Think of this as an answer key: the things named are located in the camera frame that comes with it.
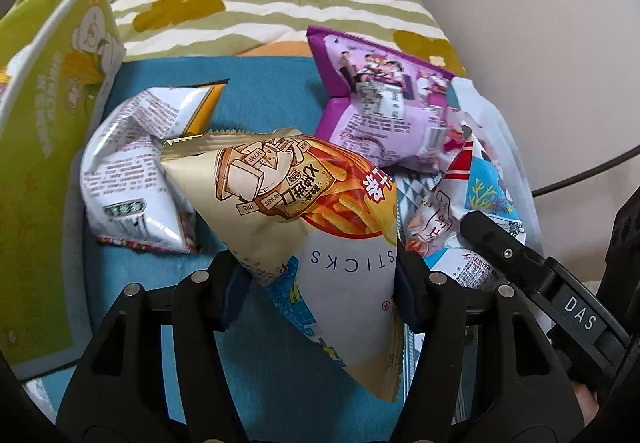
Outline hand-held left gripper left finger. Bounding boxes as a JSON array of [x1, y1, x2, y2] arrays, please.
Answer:
[[56, 249, 252, 443]]

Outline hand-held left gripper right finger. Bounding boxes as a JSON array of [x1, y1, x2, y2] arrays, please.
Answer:
[[391, 250, 587, 443]]

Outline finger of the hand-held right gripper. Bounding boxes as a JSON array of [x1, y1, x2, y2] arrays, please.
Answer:
[[460, 210, 557, 305]]

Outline white blue coral print packet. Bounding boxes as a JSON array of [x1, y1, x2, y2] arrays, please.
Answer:
[[395, 133, 528, 294]]

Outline beige orange stick snack packet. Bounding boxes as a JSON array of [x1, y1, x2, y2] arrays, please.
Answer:
[[160, 129, 416, 401]]

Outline green cardboard box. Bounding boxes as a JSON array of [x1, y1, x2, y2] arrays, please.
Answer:
[[0, 0, 126, 381]]

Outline person's right hand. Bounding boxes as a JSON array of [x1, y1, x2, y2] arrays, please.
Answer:
[[572, 383, 602, 430]]

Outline white plastic sheet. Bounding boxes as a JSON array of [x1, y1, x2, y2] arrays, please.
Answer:
[[450, 77, 538, 249]]

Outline white snack packet black text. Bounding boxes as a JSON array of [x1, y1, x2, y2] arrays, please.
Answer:
[[80, 84, 231, 254]]

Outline purple snack packet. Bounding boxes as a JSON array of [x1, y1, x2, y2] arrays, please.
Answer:
[[306, 25, 458, 174]]

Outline blue patterned tablecloth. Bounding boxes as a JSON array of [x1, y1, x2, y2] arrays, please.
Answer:
[[20, 54, 501, 443]]

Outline floral striped blanket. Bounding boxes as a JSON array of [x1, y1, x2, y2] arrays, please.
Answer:
[[10, 0, 466, 78]]

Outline black cable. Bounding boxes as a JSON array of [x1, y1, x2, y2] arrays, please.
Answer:
[[531, 145, 640, 198]]

